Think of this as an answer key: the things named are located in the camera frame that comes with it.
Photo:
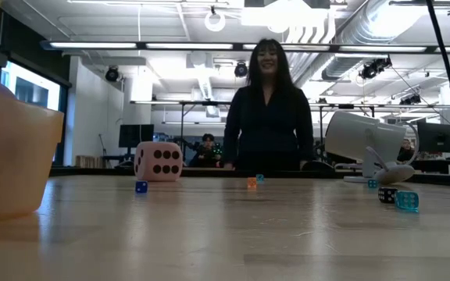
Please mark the black ceiling spotlight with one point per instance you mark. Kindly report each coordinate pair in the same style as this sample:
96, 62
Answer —
241, 69
410, 100
112, 74

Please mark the white camera on stand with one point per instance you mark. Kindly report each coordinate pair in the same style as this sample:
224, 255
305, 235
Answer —
354, 134

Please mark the black spotlight cluster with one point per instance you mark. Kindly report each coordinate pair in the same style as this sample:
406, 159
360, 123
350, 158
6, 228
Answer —
373, 69

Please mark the silver ventilation duct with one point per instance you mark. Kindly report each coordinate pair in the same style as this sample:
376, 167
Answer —
365, 23

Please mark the pink foam die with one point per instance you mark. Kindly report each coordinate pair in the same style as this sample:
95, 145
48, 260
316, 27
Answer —
158, 162

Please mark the window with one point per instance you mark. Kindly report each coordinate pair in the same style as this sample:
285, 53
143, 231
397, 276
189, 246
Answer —
33, 89

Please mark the standing person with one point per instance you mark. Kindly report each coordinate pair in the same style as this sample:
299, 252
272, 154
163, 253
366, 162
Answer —
268, 117

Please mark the small black die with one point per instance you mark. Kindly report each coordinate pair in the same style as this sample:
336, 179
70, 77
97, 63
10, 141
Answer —
387, 195

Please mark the seated person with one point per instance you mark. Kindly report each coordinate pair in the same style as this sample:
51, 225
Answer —
207, 154

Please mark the orange plastic tray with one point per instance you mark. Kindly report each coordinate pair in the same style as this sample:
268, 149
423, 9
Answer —
10, 156

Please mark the black aluminium table frame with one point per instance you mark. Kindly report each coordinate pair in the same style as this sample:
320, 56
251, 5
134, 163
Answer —
209, 172

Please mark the small orange die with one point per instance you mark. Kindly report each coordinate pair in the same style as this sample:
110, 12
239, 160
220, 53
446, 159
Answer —
252, 183

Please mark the wooden crate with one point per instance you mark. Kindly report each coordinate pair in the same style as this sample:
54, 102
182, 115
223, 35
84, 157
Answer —
89, 161

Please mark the small teal translucent die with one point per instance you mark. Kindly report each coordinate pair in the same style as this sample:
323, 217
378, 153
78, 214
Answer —
260, 178
407, 201
372, 183

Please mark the black computer monitor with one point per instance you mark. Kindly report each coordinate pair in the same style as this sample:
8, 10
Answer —
436, 137
136, 136

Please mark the small blue die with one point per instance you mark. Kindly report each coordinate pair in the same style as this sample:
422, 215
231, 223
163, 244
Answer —
141, 187

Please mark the black curved clamp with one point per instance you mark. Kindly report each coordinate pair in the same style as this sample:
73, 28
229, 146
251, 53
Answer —
318, 166

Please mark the black framed table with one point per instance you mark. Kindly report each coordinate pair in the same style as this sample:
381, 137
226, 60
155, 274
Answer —
209, 103
346, 105

